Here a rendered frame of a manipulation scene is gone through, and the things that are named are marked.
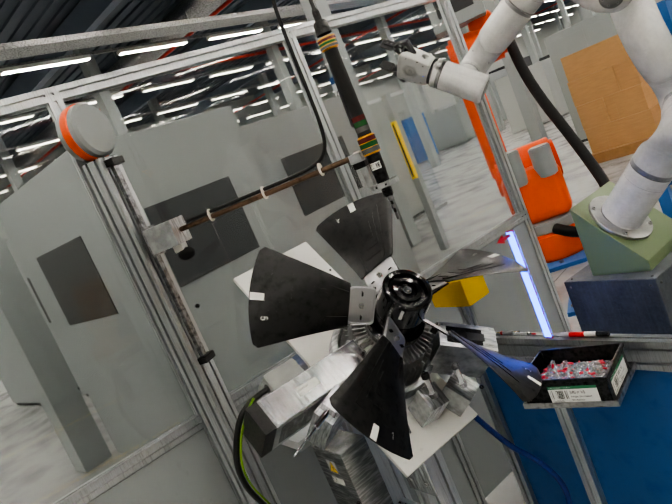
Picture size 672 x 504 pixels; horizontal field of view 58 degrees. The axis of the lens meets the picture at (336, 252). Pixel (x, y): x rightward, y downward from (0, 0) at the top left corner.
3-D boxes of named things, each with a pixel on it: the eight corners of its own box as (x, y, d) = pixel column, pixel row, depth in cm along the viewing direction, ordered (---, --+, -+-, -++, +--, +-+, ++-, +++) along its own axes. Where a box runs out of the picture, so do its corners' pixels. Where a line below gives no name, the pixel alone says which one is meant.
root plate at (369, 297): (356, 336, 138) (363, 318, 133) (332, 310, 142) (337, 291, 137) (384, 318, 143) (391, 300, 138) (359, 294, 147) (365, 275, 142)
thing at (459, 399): (460, 417, 150) (435, 402, 151) (469, 399, 153) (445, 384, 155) (470, 401, 144) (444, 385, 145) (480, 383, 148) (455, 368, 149)
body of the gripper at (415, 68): (432, 69, 170) (396, 56, 172) (428, 93, 179) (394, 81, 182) (443, 51, 173) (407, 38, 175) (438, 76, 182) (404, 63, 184)
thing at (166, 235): (151, 258, 165) (137, 230, 163) (165, 251, 171) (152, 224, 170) (180, 247, 161) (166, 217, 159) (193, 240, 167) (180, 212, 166)
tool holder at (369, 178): (361, 196, 142) (345, 158, 141) (368, 191, 148) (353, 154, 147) (395, 183, 139) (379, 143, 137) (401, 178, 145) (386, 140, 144)
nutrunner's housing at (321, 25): (380, 200, 142) (303, 12, 136) (383, 196, 146) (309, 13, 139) (395, 194, 141) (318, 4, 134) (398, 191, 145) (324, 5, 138)
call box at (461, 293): (436, 312, 198) (424, 282, 196) (455, 298, 203) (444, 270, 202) (472, 311, 185) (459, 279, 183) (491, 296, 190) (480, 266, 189)
